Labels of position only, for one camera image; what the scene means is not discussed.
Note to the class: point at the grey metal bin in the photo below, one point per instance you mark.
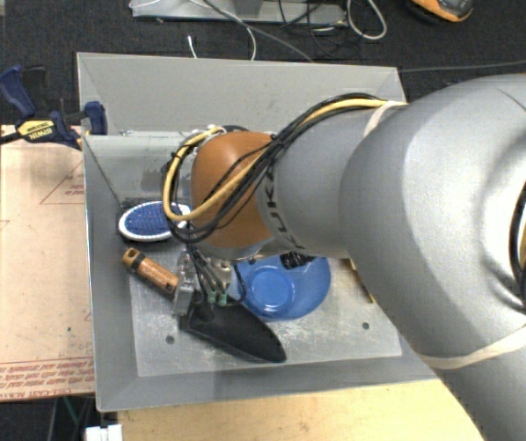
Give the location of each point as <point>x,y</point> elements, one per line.
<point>152,99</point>

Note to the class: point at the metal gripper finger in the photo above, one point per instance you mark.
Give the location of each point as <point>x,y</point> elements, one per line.
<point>182,297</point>

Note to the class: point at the blue plastic bowl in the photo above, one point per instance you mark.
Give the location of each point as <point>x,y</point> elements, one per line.
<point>276,290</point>

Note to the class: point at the brown cardboard board red print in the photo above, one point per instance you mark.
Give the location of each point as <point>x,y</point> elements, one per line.
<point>42,255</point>

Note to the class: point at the blue and white oval brush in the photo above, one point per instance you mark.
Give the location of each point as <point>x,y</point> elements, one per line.
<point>145,221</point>

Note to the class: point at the black pointed flat object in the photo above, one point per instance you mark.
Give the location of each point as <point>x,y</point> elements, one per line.
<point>239,333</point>

